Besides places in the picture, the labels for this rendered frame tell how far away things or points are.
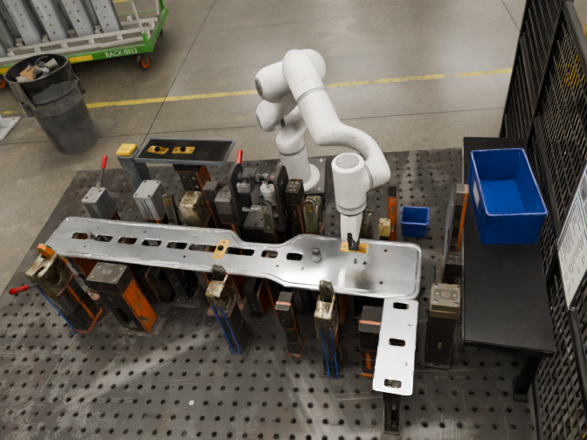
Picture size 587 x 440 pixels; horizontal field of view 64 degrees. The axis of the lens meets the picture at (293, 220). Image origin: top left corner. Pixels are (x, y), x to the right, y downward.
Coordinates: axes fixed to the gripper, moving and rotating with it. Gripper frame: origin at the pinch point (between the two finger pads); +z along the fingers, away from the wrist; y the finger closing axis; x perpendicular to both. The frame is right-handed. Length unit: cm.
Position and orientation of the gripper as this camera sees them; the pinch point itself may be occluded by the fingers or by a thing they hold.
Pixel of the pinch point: (354, 242)
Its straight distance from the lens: 145.4
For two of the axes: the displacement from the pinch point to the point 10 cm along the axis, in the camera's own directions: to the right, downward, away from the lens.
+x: 9.6, 0.7, -2.7
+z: 1.4, 7.0, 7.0
